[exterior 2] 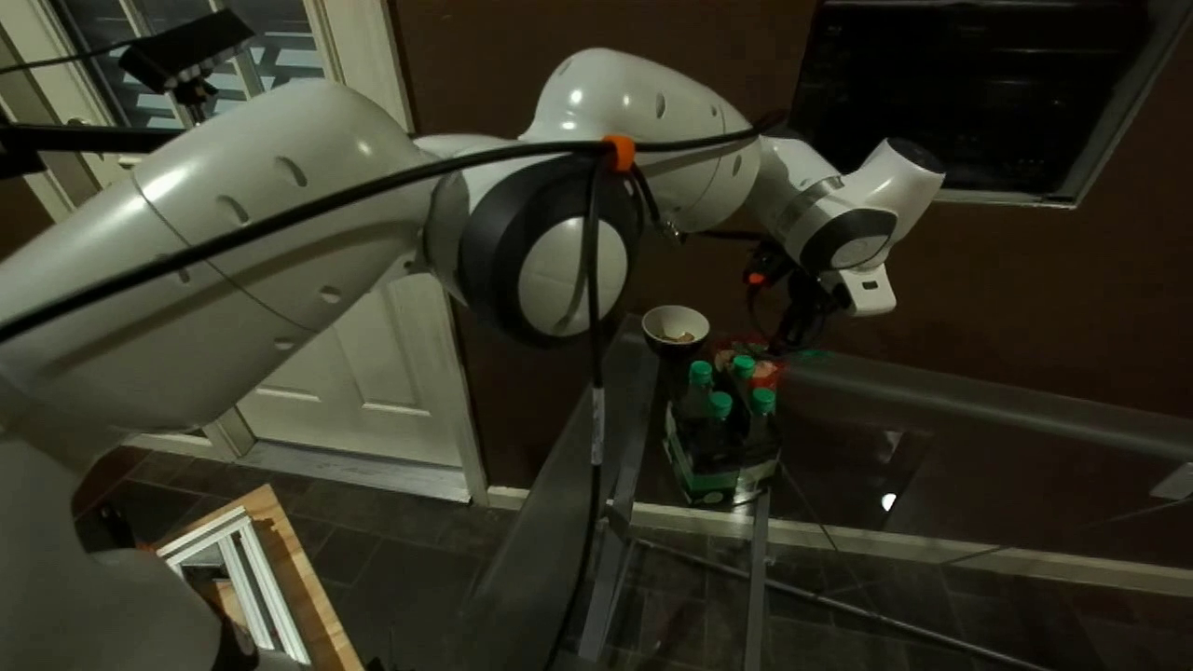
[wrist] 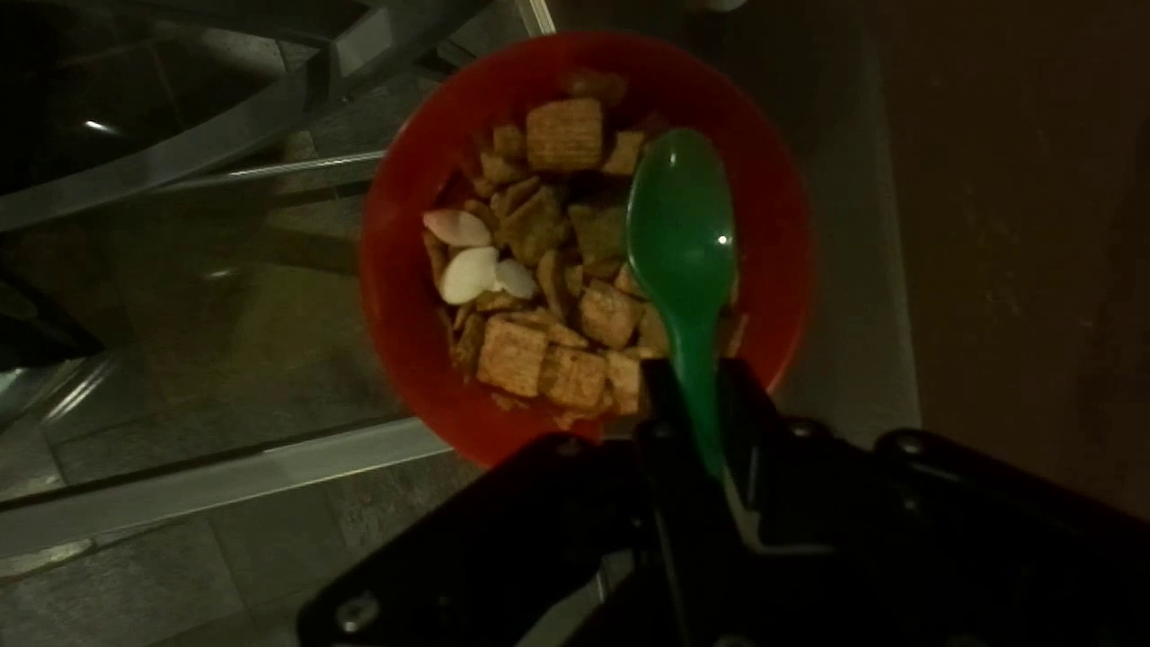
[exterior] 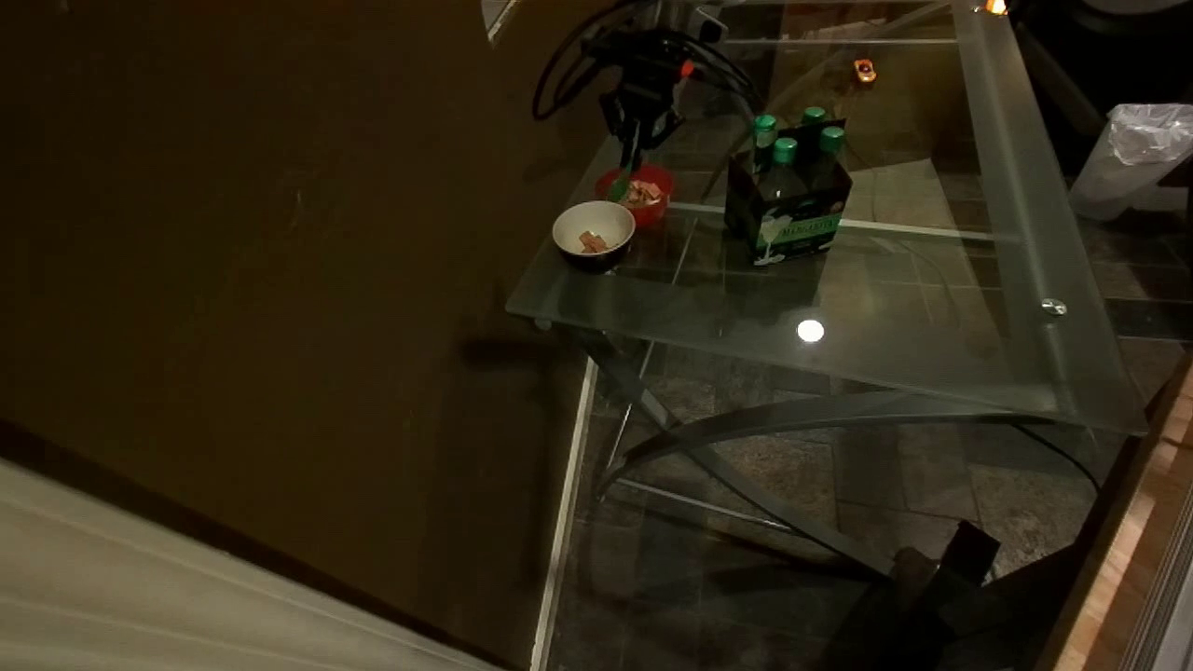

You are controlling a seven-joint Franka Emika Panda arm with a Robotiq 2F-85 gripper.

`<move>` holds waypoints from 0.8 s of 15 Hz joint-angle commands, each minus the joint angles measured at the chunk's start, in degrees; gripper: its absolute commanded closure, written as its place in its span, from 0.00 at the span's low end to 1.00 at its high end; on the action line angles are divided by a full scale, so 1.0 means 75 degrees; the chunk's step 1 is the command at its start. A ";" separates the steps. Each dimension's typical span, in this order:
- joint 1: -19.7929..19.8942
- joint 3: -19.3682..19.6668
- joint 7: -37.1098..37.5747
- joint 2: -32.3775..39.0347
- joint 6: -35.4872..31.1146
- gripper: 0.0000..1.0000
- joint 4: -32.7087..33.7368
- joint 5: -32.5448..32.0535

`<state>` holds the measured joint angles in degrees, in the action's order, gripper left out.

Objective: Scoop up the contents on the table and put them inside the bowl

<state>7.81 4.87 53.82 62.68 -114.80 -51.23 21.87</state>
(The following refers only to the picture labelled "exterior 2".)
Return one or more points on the glass table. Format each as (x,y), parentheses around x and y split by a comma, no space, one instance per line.
(797,582)

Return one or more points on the white panelled door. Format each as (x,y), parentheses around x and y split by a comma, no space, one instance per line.
(375,376)

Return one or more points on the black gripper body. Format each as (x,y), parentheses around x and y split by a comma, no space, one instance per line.
(804,299)

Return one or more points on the black cardboard bottle carrier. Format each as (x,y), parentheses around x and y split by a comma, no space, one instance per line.
(722,467)

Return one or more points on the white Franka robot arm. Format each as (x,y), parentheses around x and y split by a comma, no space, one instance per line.
(247,247)

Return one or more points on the white ceramic bowl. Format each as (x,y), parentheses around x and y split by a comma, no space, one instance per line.
(675,325)

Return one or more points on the green capped bottle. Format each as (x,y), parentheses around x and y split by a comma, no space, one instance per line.
(722,404)
(742,367)
(701,376)
(763,402)

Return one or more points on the black camera on stand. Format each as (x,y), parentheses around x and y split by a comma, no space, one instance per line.
(186,48)

